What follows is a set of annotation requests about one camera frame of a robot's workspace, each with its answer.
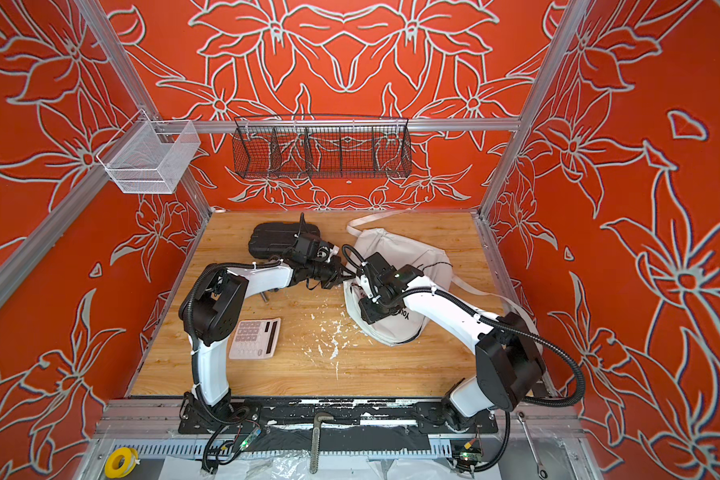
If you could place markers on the pink calculator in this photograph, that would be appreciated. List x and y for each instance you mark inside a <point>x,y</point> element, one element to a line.
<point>255,339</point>

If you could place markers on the white student backpack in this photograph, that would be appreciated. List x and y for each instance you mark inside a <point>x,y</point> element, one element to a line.
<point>426,272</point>

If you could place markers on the metal clamp handle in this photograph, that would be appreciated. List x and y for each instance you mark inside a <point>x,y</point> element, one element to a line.
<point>319,419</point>

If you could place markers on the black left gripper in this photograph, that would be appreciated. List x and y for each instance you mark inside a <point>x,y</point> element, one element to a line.
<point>336,276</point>

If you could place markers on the yellow tape roll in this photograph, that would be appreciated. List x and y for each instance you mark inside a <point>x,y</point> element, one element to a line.
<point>121,462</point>

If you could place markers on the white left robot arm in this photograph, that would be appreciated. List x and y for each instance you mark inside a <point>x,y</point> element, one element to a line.
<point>285,254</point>

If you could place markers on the steel wrench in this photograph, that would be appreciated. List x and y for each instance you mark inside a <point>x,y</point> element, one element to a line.
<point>542,472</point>

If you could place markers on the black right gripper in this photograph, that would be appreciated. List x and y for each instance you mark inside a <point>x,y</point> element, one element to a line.
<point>366,312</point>

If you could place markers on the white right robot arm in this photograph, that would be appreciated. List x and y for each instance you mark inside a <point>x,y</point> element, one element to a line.
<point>508,361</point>

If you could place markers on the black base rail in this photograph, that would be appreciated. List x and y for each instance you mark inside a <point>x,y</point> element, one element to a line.
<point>423,414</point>

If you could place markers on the black wire wall basket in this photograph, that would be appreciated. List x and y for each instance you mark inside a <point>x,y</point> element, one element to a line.
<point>328,147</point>

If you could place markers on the black plastic tool case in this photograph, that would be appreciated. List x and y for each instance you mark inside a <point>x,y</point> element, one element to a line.
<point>273,238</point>

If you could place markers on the white wire wall basket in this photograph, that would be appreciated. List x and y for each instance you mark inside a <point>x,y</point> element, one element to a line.
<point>142,159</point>

